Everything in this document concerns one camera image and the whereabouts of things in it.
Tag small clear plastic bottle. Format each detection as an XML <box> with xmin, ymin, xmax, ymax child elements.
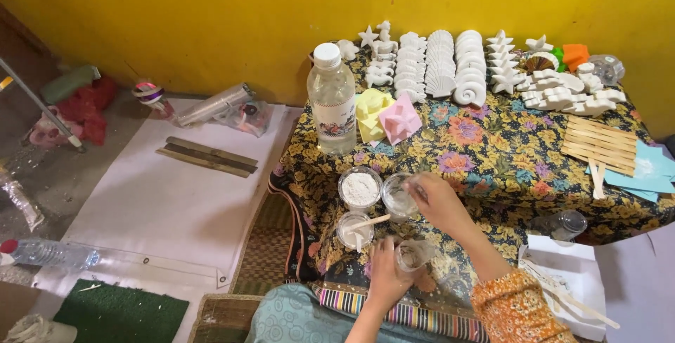
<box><xmin>529</xmin><ymin>209</ymin><xmax>589</xmax><ymax>242</ymax></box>

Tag pink plastic item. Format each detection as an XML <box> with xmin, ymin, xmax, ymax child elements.
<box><xmin>28</xmin><ymin>111</ymin><xmax>85</xmax><ymax>149</ymax></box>

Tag clear bag of supplies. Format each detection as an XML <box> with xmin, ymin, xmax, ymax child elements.
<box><xmin>213</xmin><ymin>101</ymin><xmax>275</xmax><ymax>138</ymax></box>

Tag clear plastic cup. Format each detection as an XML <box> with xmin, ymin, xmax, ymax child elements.
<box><xmin>394</xmin><ymin>240</ymin><xmax>438</xmax><ymax>273</ymax></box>

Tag floral tablecloth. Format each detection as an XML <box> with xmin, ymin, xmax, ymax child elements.
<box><xmin>268</xmin><ymin>43</ymin><xmax>675</xmax><ymax>302</ymax></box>

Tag person's left hand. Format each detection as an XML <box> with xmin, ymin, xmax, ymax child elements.
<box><xmin>366</xmin><ymin>237</ymin><xmax>423</xmax><ymax>311</ymax></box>

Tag white sack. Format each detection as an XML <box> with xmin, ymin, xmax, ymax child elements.
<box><xmin>2</xmin><ymin>313</ymin><xmax>78</xmax><ymax>343</ymax></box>

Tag red-capped water bottle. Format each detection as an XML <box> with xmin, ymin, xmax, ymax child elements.
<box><xmin>0</xmin><ymin>239</ymin><xmax>101</xmax><ymax>270</ymax></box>

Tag pile of white plaster pieces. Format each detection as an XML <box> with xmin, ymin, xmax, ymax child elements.
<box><xmin>517</xmin><ymin>63</ymin><xmax>627</xmax><ymax>117</ymax></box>

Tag green cloth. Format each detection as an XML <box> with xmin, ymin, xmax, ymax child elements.
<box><xmin>41</xmin><ymin>65</ymin><xmax>101</xmax><ymax>104</ymax></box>

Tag purple ribbon spool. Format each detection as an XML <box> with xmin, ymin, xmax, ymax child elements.
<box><xmin>132</xmin><ymin>82</ymin><xmax>176</xmax><ymax>121</ymax></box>

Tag orange silicone mold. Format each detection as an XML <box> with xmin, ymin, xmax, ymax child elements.
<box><xmin>561</xmin><ymin>44</ymin><xmax>591</xmax><ymax>73</ymax></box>

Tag bamboo strip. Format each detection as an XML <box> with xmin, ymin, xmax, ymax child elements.
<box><xmin>166</xmin><ymin>136</ymin><xmax>259</xmax><ymax>167</ymax></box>
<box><xmin>155</xmin><ymin>147</ymin><xmax>252</xmax><ymax>179</ymax></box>
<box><xmin>162</xmin><ymin>143</ymin><xmax>258</xmax><ymax>174</ymax></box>

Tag grey metal pole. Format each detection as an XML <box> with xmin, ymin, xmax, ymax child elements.
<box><xmin>0</xmin><ymin>58</ymin><xmax>86</xmax><ymax>153</ymax></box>

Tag white floor sheet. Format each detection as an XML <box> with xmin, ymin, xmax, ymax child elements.
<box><xmin>32</xmin><ymin>98</ymin><xmax>289</xmax><ymax>302</ymax></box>

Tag brown fan-shaped shell mold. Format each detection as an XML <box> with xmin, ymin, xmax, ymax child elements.
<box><xmin>525</xmin><ymin>52</ymin><xmax>560</xmax><ymax>75</ymax></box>

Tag pink star silicone mold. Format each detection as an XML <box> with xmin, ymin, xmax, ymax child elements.
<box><xmin>379</xmin><ymin>93</ymin><xmax>424</xmax><ymax>146</ymax></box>

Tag white plaster starfish figure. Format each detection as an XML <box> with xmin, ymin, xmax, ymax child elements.
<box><xmin>525</xmin><ymin>34</ymin><xmax>555</xmax><ymax>54</ymax></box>

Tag person's right hand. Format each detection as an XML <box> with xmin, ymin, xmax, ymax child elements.
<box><xmin>403</xmin><ymin>171</ymin><xmax>476</xmax><ymax>237</ymax></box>

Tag person's teal patterned garment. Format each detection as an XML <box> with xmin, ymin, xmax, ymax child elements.
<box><xmin>245</xmin><ymin>282</ymin><xmax>475</xmax><ymax>343</ymax></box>

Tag green turf mat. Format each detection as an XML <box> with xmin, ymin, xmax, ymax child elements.
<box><xmin>53</xmin><ymin>279</ymin><xmax>190</xmax><ymax>343</ymax></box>

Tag row of white scallop shells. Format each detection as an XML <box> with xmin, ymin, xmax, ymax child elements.
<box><xmin>424</xmin><ymin>29</ymin><xmax>457</xmax><ymax>99</ymax></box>

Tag long wooden stick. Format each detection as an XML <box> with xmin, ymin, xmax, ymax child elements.
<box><xmin>522</xmin><ymin>259</ymin><xmax>621</xmax><ymax>330</ymax></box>

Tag small white plaster turtle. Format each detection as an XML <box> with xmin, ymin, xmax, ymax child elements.
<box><xmin>336</xmin><ymin>40</ymin><xmax>360</xmax><ymax>62</ymax></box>

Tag red mesh bag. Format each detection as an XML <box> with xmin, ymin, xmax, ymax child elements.
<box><xmin>55</xmin><ymin>77</ymin><xmax>118</xmax><ymax>147</ymax></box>

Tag bundle of wooden craft sticks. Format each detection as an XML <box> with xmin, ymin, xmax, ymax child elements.
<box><xmin>560</xmin><ymin>115</ymin><xmax>638</xmax><ymax>177</ymax></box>

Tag row of white plaster stars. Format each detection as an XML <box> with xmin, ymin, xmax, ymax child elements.
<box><xmin>485</xmin><ymin>29</ymin><xmax>526</xmax><ymax>95</ymax></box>

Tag striped cloth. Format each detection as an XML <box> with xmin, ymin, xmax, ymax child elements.
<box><xmin>310</xmin><ymin>280</ymin><xmax>492</xmax><ymax>343</ymax></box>

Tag clear cup of white powder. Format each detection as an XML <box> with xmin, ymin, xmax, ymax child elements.
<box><xmin>338</xmin><ymin>166</ymin><xmax>384</xmax><ymax>212</ymax></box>

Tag woven straw mat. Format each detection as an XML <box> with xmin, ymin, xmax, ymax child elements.
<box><xmin>189</xmin><ymin>190</ymin><xmax>297</xmax><ymax>343</ymax></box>

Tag clear plastic container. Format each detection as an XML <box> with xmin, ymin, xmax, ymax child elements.
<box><xmin>587</xmin><ymin>54</ymin><xmax>626</xmax><ymax>87</ymax></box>

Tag white-capped clear water bottle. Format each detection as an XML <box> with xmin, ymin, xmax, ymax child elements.
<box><xmin>307</xmin><ymin>43</ymin><xmax>358</xmax><ymax>156</ymax></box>

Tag crumpled clear plastic bag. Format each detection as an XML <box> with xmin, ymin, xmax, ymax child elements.
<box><xmin>0</xmin><ymin>174</ymin><xmax>46</xmax><ymax>233</ymax></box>

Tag white paper bag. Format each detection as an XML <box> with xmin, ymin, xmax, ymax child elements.
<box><xmin>519</xmin><ymin>234</ymin><xmax>608</xmax><ymax>342</ymax></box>

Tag blue paper sheets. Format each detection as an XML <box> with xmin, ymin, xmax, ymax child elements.
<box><xmin>584</xmin><ymin>140</ymin><xmax>675</xmax><ymax>204</ymax></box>

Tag large white paper sheet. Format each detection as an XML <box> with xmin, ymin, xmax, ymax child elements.
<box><xmin>595</xmin><ymin>222</ymin><xmax>675</xmax><ymax>343</ymax></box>

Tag row of white spiral shells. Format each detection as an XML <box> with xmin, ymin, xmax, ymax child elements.
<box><xmin>452</xmin><ymin>29</ymin><xmax>487</xmax><ymax>110</ymax></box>

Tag roll of clear plastic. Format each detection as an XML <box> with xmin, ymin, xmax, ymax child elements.
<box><xmin>176</xmin><ymin>83</ymin><xmax>256</xmax><ymax>128</ymax></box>

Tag wooden stirring stick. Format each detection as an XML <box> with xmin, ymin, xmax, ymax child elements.
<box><xmin>348</xmin><ymin>213</ymin><xmax>392</xmax><ymax>231</ymax></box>

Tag yellow silicone mold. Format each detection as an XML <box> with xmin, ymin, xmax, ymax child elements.
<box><xmin>355</xmin><ymin>88</ymin><xmax>396</xmax><ymax>144</ymax></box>

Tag small cup of white paste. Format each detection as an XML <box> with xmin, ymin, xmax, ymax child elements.
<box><xmin>336</xmin><ymin>211</ymin><xmax>375</xmax><ymax>252</ymax></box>

